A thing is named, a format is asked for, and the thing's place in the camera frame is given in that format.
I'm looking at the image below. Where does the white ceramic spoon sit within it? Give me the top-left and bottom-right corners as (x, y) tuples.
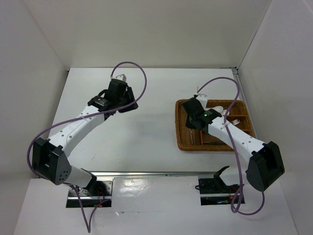
(212, 106), (226, 115)

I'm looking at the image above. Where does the steel fork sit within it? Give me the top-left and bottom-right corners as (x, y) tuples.
(231, 119), (241, 125)

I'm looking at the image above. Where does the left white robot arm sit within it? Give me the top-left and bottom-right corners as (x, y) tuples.
(32, 75), (138, 195)

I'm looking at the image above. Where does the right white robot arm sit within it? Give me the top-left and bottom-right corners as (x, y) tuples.
(182, 97), (285, 192)

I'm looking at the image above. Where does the wicker cutlery tray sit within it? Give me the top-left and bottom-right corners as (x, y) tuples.
(175, 99), (255, 152)

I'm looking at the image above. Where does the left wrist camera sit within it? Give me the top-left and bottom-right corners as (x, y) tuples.
(115, 74), (127, 82)

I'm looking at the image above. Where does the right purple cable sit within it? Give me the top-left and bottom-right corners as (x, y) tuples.
(195, 77), (266, 215)

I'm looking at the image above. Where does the aluminium rail right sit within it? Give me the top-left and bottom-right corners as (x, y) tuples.
(230, 67), (258, 138)

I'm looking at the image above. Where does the aluminium rail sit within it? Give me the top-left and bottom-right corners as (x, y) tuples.
(91, 171), (217, 177)
(230, 67), (258, 138)

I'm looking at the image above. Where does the aluminium rail front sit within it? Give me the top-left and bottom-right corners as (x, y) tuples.
(91, 171), (217, 177)

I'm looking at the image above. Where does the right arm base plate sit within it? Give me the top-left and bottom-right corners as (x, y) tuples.
(195, 178), (239, 206)

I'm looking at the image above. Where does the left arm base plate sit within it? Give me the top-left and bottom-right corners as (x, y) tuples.
(66, 179), (113, 208)

